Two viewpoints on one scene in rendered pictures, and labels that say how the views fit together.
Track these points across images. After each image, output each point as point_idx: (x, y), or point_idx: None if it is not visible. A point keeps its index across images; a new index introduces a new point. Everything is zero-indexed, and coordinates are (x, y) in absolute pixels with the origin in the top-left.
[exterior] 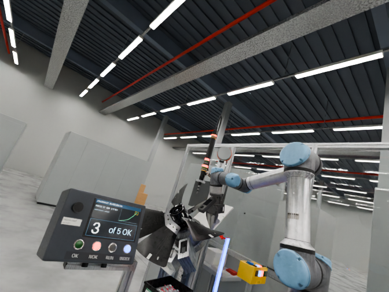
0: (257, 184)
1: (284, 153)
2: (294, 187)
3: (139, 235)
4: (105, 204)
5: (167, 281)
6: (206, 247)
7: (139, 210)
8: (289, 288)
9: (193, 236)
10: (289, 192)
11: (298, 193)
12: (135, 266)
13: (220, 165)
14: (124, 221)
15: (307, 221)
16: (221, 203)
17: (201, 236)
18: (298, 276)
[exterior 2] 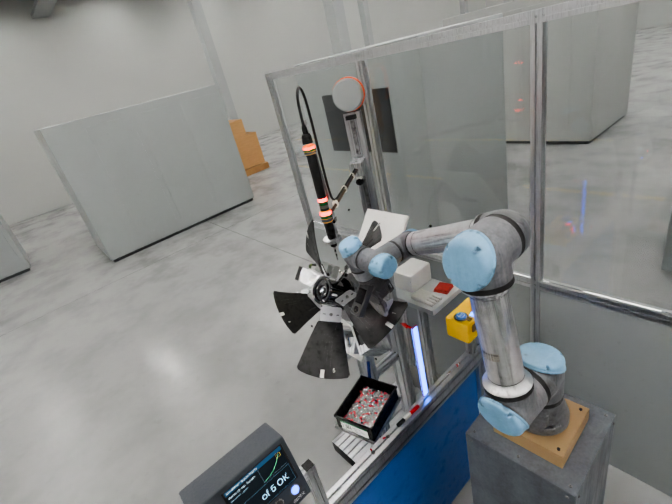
0: (428, 253)
1: (449, 264)
2: (482, 317)
3: (297, 466)
4: (237, 488)
5: (361, 383)
6: (393, 286)
7: (278, 449)
8: (531, 288)
9: (364, 339)
10: (477, 322)
11: (490, 326)
12: (315, 468)
13: (353, 126)
14: (270, 475)
15: (513, 358)
16: (383, 280)
17: (375, 334)
18: (511, 430)
